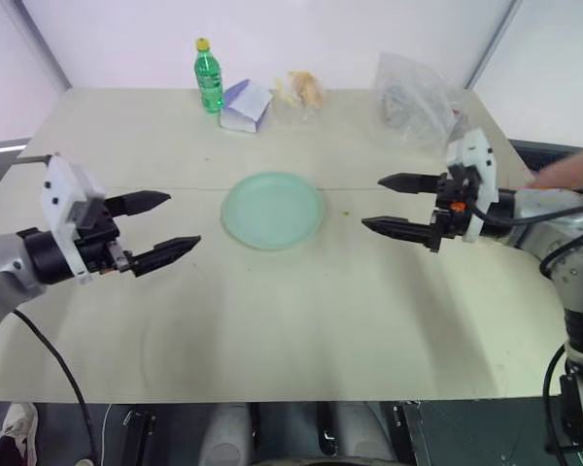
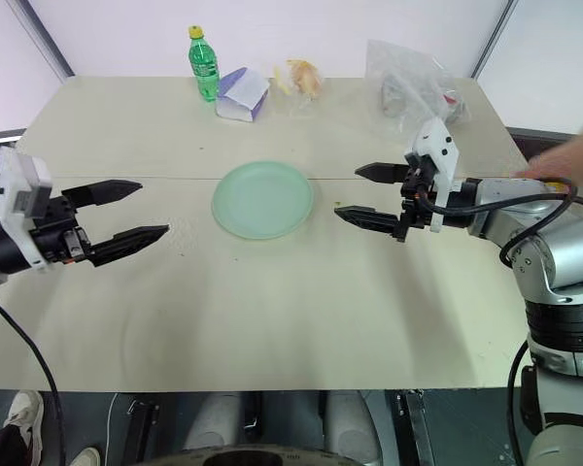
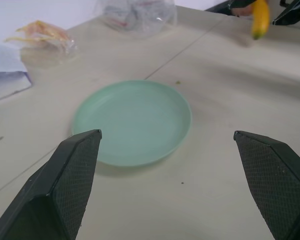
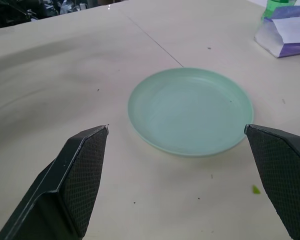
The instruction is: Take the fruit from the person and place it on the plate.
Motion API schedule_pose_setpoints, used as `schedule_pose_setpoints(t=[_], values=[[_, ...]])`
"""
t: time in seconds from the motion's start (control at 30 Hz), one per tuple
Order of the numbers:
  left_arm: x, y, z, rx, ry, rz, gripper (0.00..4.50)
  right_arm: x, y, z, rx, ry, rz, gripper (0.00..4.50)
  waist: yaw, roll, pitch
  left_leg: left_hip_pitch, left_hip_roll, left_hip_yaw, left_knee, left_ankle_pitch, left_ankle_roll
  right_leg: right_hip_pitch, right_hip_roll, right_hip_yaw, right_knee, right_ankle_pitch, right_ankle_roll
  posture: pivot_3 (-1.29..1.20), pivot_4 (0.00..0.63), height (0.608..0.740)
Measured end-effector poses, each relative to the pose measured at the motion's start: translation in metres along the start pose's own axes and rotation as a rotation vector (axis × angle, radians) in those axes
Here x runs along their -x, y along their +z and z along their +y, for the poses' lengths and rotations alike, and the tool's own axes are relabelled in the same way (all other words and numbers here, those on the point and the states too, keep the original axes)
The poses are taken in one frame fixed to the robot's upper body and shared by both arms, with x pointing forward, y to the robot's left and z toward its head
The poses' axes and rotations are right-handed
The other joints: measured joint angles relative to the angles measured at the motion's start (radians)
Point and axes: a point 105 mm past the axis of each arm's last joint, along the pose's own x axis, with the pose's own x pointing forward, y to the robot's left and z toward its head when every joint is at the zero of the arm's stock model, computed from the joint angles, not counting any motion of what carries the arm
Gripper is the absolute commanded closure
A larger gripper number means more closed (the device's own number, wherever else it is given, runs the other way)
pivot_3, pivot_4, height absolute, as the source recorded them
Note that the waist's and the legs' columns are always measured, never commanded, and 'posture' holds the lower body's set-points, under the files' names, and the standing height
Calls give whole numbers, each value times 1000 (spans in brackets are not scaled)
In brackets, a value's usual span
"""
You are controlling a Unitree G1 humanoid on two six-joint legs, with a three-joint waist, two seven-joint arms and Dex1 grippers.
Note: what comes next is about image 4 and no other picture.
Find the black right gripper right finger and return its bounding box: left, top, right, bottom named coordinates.
left=243, top=123, right=300, bottom=240

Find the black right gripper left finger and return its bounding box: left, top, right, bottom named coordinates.
left=0, top=125, right=109, bottom=240

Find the light green round plate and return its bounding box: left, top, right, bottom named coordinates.
left=127, top=66, right=255, bottom=159

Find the white and purple paper bag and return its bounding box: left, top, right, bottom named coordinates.
left=254, top=5, right=300, bottom=59

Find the green plastic bottle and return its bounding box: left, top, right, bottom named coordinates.
left=261, top=0, right=299, bottom=20

